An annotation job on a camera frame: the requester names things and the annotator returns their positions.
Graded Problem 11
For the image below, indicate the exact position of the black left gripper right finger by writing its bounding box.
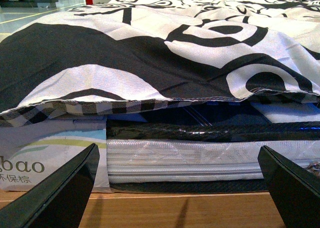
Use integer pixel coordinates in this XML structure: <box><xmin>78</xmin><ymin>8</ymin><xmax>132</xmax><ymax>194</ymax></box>
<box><xmin>258</xmin><ymin>145</ymin><xmax>320</xmax><ymax>227</ymax></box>

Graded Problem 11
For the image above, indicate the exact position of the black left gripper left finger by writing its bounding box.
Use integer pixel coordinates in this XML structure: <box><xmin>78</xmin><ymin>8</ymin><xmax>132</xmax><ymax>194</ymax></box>
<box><xmin>0</xmin><ymin>143</ymin><xmax>100</xmax><ymax>227</ymax></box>

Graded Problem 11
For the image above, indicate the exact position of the white mattress label bag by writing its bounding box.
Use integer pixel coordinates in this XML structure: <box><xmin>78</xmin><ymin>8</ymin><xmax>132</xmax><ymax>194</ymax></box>
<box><xmin>0</xmin><ymin>117</ymin><xmax>111</xmax><ymax>192</ymax></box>

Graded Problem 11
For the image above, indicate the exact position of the white quilted mattress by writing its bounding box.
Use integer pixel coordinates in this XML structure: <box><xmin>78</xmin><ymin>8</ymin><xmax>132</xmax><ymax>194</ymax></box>
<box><xmin>106</xmin><ymin>102</ymin><xmax>320</xmax><ymax>193</ymax></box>

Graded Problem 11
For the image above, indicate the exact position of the black white patterned duvet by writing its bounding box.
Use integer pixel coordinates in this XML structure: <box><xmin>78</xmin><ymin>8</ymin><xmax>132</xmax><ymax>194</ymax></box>
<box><xmin>0</xmin><ymin>0</ymin><xmax>320</xmax><ymax>128</ymax></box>

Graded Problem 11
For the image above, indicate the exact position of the wooden bed frame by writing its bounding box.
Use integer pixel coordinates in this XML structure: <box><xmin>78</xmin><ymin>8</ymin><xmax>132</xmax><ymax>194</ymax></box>
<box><xmin>0</xmin><ymin>190</ymin><xmax>286</xmax><ymax>228</ymax></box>

